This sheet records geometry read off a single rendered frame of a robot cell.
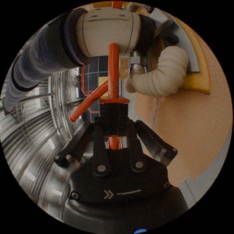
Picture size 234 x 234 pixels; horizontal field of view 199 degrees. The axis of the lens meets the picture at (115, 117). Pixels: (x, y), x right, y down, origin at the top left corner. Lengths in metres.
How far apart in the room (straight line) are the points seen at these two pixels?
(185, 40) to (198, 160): 0.19
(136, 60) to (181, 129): 0.17
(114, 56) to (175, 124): 0.19
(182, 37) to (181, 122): 0.17
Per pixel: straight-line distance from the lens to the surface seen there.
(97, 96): 0.16
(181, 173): 0.36
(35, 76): 0.30
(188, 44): 0.15
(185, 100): 0.15
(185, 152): 0.16
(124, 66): 1.79
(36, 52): 0.23
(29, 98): 1.90
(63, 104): 5.84
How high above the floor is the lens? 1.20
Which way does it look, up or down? 4 degrees down
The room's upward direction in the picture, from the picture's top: 92 degrees counter-clockwise
